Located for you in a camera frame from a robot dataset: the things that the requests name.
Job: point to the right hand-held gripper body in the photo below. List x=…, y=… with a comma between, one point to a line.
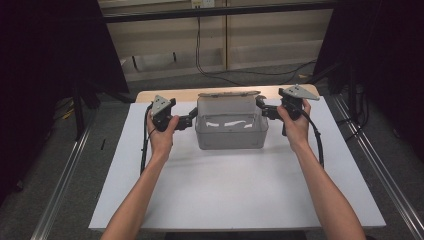
x=296, y=93

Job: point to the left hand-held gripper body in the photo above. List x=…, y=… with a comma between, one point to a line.
x=160, y=106

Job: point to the clear plastic storage box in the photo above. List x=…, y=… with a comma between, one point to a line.
x=230, y=138

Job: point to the person's left hand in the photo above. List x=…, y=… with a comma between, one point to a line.
x=161, y=143

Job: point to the person's right hand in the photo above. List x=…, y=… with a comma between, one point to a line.
x=298, y=131

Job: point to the light wooden table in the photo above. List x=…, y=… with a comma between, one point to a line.
x=180, y=94

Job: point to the small black floor object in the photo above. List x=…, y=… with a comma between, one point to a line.
x=103, y=144

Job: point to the white paper sheet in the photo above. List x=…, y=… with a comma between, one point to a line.
x=226, y=186

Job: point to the black metal stand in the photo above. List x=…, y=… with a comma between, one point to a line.
x=79, y=113

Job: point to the dark curtain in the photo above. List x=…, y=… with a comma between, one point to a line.
x=390, y=60
x=40, y=66

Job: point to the black horizontal bar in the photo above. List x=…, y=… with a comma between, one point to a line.
x=216, y=11

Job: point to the white wall outlet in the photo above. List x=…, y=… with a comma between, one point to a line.
x=202, y=3

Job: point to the aluminium rail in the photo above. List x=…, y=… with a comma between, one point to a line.
x=63, y=186
x=383, y=170

